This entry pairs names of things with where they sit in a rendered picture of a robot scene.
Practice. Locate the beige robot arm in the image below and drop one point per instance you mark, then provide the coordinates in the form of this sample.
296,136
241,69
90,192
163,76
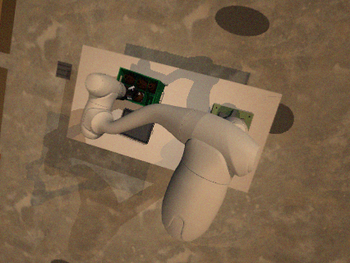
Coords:
215,150

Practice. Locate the dark green crate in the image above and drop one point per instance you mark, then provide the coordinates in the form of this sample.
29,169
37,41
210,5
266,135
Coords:
149,98

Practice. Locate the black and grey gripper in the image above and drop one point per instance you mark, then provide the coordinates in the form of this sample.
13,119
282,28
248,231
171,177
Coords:
130,90

